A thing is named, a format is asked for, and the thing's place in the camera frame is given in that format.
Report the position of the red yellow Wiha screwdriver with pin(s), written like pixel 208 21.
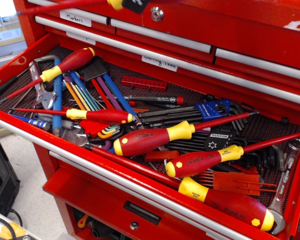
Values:
pixel 136 6

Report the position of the red tool chest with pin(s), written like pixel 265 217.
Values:
pixel 197 24

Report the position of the red yellow screwdriver center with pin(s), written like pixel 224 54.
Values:
pixel 142 141

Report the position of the black precision screwdriver red cap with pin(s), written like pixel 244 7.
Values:
pixel 166 100

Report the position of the red plastic bit holder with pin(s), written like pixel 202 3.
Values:
pixel 144 83

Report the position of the small coloured hex key set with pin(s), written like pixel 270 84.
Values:
pixel 92 128

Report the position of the slim red yellow screwdriver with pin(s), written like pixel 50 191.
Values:
pixel 107 116

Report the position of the red yellow screwdriver right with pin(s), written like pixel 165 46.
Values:
pixel 202 160

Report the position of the blue hex key holder set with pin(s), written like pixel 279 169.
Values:
pixel 210 110

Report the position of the white label Cutting Tools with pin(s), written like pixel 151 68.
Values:
pixel 159 63

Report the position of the rainbow coloured hex key set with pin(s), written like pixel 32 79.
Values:
pixel 95 87

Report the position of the black Tekton torx key set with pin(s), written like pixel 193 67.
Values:
pixel 220 138

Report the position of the red yellow screwdriver upper left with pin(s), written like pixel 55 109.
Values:
pixel 65 65

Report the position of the small blue precision screwdriver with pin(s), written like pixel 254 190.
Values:
pixel 44 125

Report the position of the silver round lock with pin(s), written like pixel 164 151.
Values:
pixel 157 14

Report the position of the open red drawer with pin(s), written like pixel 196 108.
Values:
pixel 124 192

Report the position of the silver pliers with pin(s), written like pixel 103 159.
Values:
pixel 43 98

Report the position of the red feeler gauge holder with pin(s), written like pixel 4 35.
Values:
pixel 236 182

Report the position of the white label Markers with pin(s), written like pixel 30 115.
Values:
pixel 75 18

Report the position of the large red yellow screwdriver front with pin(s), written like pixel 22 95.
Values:
pixel 239 206

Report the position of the silver combination wrench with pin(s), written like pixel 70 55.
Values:
pixel 276 207

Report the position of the black box on floor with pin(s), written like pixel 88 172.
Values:
pixel 9 183

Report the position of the blue cylindrical tool handle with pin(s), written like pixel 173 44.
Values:
pixel 57 119

